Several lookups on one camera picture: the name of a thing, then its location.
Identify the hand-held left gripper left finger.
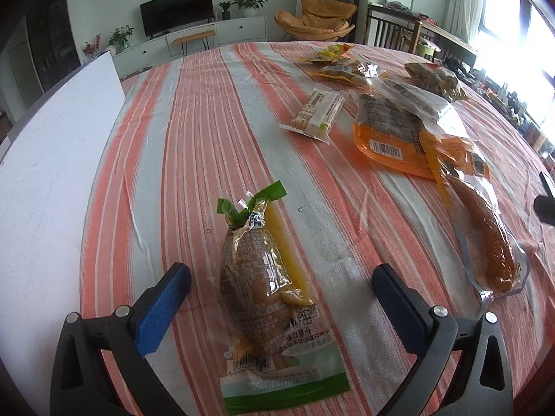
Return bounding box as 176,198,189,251
51,262,192,416

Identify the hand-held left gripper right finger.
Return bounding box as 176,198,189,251
372,263,514,416

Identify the green label drumstick packet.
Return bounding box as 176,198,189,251
217,180,352,416

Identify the gold egg snack packet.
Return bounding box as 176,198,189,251
404,61,470,103

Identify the orange nut snack packet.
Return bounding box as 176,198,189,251
353,93,439,180

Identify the orange sausage packet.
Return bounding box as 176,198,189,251
418,132,532,300

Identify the row of small windowsill clutter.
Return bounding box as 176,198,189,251
476,65,555,157

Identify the window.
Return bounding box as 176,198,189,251
472,0,555,131

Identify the clear flat snack packet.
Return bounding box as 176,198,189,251
368,76,461,123

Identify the striped orange tablecloth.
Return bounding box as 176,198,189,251
80,41,555,416

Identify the long wooden table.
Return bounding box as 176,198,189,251
415,17,478,69

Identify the white board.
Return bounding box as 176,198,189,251
0,51,127,399

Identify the white curtain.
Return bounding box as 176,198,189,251
442,0,487,45

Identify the small white snack packet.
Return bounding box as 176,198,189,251
277,88,346,145

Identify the brown clear snack packet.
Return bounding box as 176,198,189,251
309,58,391,90

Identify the yellow snack packet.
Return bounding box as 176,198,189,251
298,43,357,64

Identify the red flower plant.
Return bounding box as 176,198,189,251
82,34,103,60

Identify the wooden stool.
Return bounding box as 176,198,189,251
172,30,216,56

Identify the leafy plant in glass vase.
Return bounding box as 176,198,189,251
108,25,135,53

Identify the orange lounge chair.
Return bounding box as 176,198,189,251
275,0,359,44

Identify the dark display cabinet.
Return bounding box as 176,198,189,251
25,0,81,110

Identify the white tv cabinet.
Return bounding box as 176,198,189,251
113,16,268,79

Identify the black television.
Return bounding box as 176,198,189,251
139,0,216,38

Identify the large plant in white pot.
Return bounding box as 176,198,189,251
231,0,270,18

